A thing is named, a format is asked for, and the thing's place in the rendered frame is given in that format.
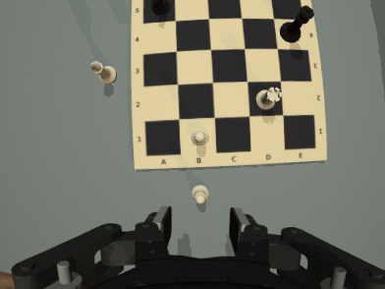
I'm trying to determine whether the white rook chess piece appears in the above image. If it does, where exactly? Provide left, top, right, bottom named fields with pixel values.
left=255, top=87, right=282, bottom=110

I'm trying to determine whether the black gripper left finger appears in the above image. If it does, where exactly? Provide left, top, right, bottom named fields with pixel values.
left=11, top=205, right=178, bottom=289

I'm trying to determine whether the chessboard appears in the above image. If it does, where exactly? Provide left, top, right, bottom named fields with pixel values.
left=132, top=0, right=327, bottom=169

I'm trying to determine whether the white pawn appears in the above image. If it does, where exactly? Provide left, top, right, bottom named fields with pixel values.
left=192, top=185, right=208, bottom=204
left=191, top=129, right=208, bottom=146

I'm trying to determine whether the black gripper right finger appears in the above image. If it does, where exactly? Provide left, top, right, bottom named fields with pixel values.
left=228, top=207, right=385, bottom=289

